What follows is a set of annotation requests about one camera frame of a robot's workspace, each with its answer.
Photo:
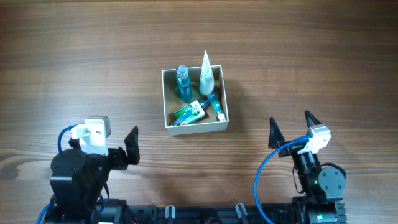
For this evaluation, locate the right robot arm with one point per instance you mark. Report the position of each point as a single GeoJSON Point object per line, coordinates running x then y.
{"type": "Point", "coordinates": [322, 184]}

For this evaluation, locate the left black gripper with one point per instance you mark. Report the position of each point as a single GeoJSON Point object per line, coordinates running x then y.
{"type": "Point", "coordinates": [122, 158]}

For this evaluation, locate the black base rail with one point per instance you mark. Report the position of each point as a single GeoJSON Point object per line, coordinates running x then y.
{"type": "Point", "coordinates": [217, 214]}

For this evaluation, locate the white lotion tube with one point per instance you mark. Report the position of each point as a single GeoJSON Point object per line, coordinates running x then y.
{"type": "Point", "coordinates": [207, 81]}

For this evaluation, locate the teal toothpaste tube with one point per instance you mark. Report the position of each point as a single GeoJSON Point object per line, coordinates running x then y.
{"type": "Point", "coordinates": [213, 98]}

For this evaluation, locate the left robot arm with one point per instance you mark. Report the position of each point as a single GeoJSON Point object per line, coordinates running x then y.
{"type": "Point", "coordinates": [79, 177]}

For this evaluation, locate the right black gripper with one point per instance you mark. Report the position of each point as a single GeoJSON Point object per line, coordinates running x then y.
{"type": "Point", "coordinates": [277, 137]}

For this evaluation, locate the blue mouthwash bottle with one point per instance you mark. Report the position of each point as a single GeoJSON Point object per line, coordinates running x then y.
{"type": "Point", "coordinates": [184, 83]}

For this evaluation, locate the green soap box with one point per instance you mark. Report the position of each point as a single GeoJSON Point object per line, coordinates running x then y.
{"type": "Point", "coordinates": [196, 113]}

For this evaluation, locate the blue white toothbrush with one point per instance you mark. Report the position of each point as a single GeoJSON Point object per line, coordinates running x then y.
{"type": "Point", "coordinates": [189, 113]}

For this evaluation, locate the white cardboard open box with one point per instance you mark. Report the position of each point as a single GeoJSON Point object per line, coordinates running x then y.
{"type": "Point", "coordinates": [172, 103]}

